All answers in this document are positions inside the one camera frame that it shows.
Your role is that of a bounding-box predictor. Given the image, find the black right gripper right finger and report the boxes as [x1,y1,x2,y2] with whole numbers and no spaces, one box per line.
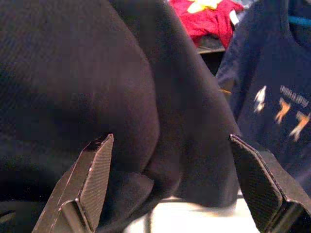
[228,133,311,233]

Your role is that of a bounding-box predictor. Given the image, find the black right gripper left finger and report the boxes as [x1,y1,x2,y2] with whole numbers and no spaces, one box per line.
[31,133,115,233]

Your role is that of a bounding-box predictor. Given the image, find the navy pique shirt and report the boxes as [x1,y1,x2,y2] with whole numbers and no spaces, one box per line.
[0,0,245,233]

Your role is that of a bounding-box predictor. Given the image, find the blue plastic hanger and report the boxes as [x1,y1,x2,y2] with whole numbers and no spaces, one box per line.
[287,15,311,28]

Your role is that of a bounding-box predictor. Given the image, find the navy printed t-shirt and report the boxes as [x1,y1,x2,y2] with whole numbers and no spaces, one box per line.
[215,0,311,195]

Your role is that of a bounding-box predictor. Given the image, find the red garment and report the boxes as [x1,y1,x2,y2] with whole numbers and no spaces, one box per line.
[168,0,245,50]

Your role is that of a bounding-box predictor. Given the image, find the yellow cloth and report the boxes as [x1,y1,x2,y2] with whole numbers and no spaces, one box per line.
[186,0,223,15]

